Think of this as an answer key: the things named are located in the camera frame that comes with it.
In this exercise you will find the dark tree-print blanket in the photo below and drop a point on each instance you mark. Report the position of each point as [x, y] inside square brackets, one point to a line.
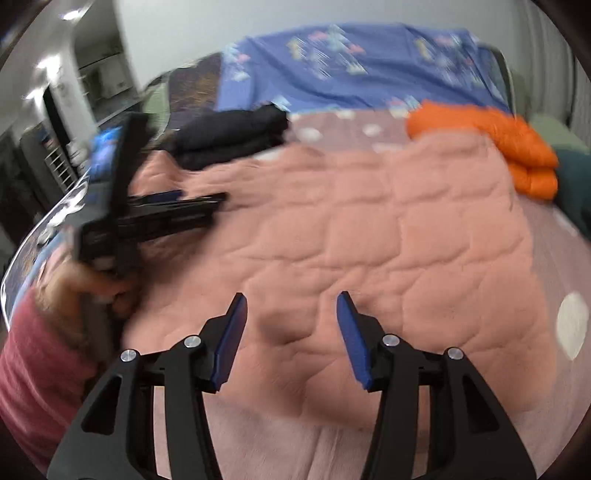
[198, 92]

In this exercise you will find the dark teal garment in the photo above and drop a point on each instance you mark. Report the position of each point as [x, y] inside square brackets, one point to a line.
[577, 184]

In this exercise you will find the white curtain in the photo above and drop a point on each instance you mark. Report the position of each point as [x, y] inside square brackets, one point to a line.
[568, 69]

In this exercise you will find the blue tree-print sheet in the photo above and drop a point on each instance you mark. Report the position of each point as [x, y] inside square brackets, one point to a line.
[369, 83]

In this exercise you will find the orange garment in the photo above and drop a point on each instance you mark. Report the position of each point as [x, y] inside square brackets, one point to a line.
[508, 138]

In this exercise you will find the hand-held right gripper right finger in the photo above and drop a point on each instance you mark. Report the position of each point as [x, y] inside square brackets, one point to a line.
[355, 341]

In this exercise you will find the green sofa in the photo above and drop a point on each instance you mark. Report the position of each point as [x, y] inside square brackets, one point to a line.
[554, 129]

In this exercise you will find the polka dot blanket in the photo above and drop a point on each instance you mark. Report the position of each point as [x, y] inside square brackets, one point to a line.
[563, 258]

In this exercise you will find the pink quilted jacket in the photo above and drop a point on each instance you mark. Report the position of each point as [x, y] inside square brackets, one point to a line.
[369, 254]

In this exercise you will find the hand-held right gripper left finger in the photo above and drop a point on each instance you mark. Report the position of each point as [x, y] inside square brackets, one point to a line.
[228, 341]

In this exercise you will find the person's left hand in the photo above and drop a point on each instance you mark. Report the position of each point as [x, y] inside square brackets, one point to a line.
[92, 288]

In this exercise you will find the black garment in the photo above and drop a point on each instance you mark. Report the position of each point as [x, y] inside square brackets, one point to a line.
[231, 134]

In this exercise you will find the person's left forearm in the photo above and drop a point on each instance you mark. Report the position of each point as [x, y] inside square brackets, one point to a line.
[37, 378]

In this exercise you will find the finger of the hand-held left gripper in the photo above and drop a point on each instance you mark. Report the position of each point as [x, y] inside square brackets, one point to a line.
[194, 205]
[175, 228]

